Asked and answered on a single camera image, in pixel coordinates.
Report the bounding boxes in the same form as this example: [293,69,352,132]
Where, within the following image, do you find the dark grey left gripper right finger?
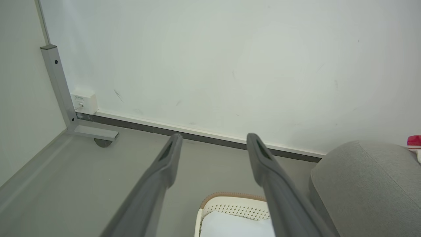
[246,133,336,237]

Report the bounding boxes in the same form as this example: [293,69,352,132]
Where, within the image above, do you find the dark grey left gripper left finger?
[100,133,183,237]

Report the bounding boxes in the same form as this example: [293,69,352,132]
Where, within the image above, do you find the red white sports jersey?
[407,135,421,164]

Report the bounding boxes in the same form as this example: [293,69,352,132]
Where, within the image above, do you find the white plastic laundry basket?
[194,192,276,237]

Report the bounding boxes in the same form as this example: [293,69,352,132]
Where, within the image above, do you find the white garment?
[200,211,276,237]

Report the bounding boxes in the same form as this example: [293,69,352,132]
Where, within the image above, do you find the white black baseboard strip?
[75,110,327,163]

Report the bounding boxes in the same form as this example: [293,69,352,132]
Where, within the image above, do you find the grey fabric sofa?
[309,141,421,237]

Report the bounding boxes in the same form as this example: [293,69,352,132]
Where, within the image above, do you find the grey metal table leg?
[40,44,119,142]

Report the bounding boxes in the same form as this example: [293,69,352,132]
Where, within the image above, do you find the white wall outlet box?
[70,89,98,115]

